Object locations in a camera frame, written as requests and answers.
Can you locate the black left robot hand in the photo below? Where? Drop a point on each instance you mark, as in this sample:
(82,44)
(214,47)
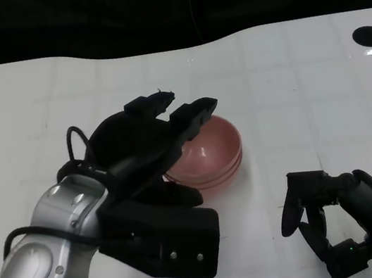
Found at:
(130,144)

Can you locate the black round table grommet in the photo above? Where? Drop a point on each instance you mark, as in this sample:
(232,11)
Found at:
(368,36)

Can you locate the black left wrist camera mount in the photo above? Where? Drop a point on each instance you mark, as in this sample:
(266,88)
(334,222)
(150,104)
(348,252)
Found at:
(174,237)

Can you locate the pink plastic bowl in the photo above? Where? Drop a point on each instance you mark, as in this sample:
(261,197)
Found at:
(227,172)
(222,182)
(212,145)

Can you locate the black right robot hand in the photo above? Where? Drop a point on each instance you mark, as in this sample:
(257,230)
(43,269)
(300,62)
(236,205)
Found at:
(369,208)

